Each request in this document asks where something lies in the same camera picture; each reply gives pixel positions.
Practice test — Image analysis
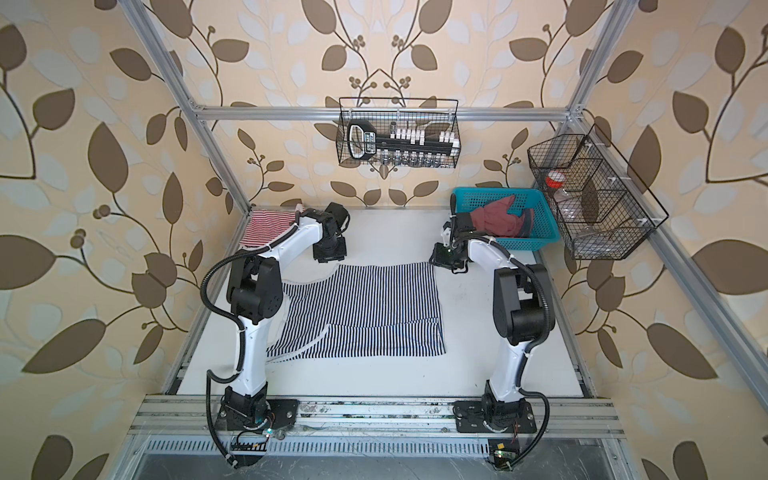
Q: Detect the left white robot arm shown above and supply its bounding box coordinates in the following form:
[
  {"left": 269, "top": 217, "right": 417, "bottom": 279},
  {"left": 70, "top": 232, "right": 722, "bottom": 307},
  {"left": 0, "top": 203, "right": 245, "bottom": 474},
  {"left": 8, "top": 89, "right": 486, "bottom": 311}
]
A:
[{"left": 212, "top": 202, "right": 350, "bottom": 432}]

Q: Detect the red white striped folded top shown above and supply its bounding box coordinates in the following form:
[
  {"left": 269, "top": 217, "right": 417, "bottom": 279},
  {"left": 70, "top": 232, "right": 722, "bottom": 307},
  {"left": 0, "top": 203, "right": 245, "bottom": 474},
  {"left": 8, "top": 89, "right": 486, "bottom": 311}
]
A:
[{"left": 239, "top": 210, "right": 296, "bottom": 249}]

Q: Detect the blue white striped tank top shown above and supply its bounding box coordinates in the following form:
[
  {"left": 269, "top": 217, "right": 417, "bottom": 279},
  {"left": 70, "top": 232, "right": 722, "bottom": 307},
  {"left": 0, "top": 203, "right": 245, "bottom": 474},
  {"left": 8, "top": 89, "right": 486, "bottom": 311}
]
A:
[{"left": 267, "top": 262, "right": 446, "bottom": 362}]

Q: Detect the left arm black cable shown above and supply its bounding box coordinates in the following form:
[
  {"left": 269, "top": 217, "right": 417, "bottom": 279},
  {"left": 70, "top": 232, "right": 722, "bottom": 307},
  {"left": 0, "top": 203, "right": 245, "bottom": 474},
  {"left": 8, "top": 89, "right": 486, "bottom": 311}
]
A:
[{"left": 199, "top": 202, "right": 352, "bottom": 469}]

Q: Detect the maroon garment in basket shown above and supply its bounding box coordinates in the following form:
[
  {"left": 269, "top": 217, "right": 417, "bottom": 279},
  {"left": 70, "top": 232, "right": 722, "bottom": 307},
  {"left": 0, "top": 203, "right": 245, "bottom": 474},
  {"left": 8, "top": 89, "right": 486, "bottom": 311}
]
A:
[{"left": 470, "top": 195, "right": 535, "bottom": 238}]

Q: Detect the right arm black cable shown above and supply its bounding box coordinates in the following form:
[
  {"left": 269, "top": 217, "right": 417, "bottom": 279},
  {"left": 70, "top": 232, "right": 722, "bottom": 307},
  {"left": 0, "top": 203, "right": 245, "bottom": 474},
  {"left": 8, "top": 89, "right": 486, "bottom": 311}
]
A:
[{"left": 449, "top": 191, "right": 556, "bottom": 469}]

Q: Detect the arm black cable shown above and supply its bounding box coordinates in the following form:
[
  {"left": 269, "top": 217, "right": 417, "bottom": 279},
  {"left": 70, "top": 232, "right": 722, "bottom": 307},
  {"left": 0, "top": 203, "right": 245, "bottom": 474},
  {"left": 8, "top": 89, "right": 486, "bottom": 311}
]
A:
[
  {"left": 199, "top": 202, "right": 352, "bottom": 469},
  {"left": 449, "top": 191, "right": 556, "bottom": 469}
]

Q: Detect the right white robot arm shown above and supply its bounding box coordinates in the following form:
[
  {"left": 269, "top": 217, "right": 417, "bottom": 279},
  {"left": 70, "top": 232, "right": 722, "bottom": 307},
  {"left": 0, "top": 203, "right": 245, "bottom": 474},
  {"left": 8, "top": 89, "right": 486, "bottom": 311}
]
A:
[{"left": 429, "top": 213, "right": 555, "bottom": 433}]

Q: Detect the black wire basket wall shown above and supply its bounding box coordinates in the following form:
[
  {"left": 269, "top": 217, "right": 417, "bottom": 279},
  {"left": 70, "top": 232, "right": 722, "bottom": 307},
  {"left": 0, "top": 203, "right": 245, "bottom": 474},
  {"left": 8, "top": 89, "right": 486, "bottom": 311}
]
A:
[
  {"left": 527, "top": 125, "right": 669, "bottom": 260},
  {"left": 335, "top": 95, "right": 462, "bottom": 169}
]

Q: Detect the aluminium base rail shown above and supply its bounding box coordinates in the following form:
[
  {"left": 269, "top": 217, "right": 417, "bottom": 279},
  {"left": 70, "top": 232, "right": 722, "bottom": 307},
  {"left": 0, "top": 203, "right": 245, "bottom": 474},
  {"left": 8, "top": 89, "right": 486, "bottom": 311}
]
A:
[{"left": 131, "top": 392, "right": 628, "bottom": 460}]

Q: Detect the black wire basket right wall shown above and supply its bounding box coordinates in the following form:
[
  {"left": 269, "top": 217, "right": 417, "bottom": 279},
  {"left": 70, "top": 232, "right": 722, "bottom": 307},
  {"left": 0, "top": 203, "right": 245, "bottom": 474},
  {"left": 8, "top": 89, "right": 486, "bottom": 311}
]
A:
[{"left": 527, "top": 125, "right": 669, "bottom": 260}]

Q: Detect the black socket tool set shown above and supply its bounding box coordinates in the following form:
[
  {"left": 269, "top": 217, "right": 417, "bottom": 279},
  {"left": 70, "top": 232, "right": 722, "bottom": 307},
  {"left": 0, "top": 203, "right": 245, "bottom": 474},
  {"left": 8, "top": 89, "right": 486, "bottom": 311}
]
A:
[{"left": 344, "top": 120, "right": 461, "bottom": 168}]

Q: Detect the teal plastic basket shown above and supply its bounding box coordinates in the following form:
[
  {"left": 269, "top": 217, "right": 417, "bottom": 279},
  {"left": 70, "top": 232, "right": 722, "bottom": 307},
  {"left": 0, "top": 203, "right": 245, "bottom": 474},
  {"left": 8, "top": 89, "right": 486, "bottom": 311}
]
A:
[{"left": 451, "top": 187, "right": 560, "bottom": 251}]

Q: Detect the aluminium frame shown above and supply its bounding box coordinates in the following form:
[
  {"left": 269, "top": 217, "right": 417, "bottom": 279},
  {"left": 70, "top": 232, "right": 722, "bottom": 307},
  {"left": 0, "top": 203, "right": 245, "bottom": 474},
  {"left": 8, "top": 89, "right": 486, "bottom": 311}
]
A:
[{"left": 116, "top": 0, "right": 768, "bottom": 415}]

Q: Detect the red capped clear bottle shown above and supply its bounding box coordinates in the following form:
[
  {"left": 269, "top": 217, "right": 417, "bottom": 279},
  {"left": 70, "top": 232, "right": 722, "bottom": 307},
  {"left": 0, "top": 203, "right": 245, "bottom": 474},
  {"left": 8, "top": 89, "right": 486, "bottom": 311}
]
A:
[{"left": 544, "top": 170, "right": 585, "bottom": 223}]

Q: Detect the black wire basket back wall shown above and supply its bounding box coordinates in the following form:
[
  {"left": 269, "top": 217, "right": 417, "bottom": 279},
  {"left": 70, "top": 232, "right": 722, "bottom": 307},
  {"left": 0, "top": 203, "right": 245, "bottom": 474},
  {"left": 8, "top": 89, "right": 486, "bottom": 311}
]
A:
[{"left": 335, "top": 95, "right": 462, "bottom": 169}]

